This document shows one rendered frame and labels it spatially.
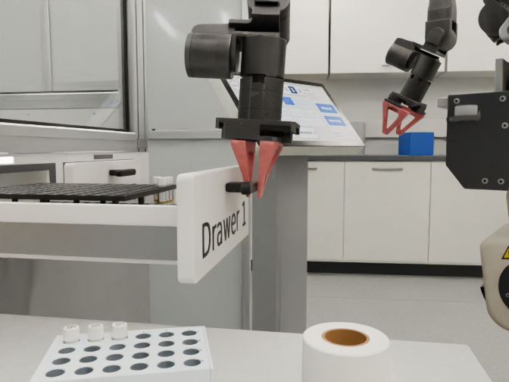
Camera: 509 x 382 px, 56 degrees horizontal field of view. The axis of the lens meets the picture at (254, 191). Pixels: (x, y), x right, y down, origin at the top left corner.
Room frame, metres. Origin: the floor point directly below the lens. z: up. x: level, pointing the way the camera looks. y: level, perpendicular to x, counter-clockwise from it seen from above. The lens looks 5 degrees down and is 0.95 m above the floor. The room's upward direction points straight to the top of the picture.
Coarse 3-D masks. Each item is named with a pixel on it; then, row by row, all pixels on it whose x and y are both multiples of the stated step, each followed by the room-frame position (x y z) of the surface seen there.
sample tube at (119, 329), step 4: (112, 324) 0.38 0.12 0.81; (116, 324) 0.38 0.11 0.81; (120, 324) 0.38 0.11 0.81; (124, 324) 0.38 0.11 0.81; (112, 328) 0.38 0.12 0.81; (116, 328) 0.38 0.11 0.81; (120, 328) 0.38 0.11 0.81; (124, 328) 0.38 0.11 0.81; (112, 332) 0.38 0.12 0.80; (116, 332) 0.38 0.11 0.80; (120, 332) 0.38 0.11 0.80; (124, 332) 0.38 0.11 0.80; (112, 336) 0.38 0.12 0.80; (116, 336) 0.38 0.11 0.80; (120, 336) 0.38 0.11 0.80; (124, 336) 0.38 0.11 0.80
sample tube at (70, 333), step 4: (72, 324) 0.38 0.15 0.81; (76, 324) 0.38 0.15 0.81; (64, 328) 0.37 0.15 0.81; (68, 328) 0.37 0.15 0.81; (72, 328) 0.37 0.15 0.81; (76, 328) 0.38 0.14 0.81; (64, 332) 0.37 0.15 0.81; (68, 332) 0.37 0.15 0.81; (72, 332) 0.37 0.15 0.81; (76, 332) 0.38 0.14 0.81; (64, 336) 0.37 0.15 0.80; (68, 336) 0.37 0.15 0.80; (72, 336) 0.37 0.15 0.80; (76, 336) 0.38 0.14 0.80; (64, 340) 0.37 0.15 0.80; (68, 340) 0.37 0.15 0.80; (72, 340) 0.37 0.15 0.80; (76, 340) 0.38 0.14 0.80
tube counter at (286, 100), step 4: (284, 96) 1.62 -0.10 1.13; (288, 96) 1.63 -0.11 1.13; (284, 100) 1.60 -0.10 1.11; (288, 100) 1.62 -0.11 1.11; (292, 100) 1.63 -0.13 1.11; (296, 100) 1.65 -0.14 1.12; (300, 100) 1.66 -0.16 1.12; (304, 100) 1.68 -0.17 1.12; (308, 100) 1.70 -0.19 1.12; (284, 104) 1.59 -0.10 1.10; (288, 104) 1.60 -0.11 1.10; (292, 104) 1.62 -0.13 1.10; (296, 104) 1.63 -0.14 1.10; (300, 104) 1.64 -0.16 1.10; (304, 104) 1.66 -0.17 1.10; (308, 104) 1.68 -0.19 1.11
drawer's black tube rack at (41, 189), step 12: (0, 192) 0.60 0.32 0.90; (12, 192) 0.59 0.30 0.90; (24, 192) 0.59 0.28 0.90; (36, 192) 0.59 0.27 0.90; (48, 192) 0.59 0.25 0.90; (60, 192) 0.59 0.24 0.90; (72, 192) 0.59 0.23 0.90; (84, 192) 0.59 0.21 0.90; (96, 192) 0.59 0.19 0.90; (108, 192) 0.59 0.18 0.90; (120, 192) 0.60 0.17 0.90; (120, 204) 0.71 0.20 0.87; (132, 204) 0.71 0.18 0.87; (144, 204) 0.63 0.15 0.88
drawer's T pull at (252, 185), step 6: (252, 180) 0.62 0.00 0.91; (228, 186) 0.59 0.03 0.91; (234, 186) 0.59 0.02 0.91; (240, 186) 0.59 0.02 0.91; (246, 186) 0.57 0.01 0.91; (252, 186) 0.58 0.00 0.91; (228, 192) 0.60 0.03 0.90; (234, 192) 0.59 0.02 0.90; (240, 192) 0.59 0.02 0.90; (246, 192) 0.57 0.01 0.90; (252, 192) 0.58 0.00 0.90
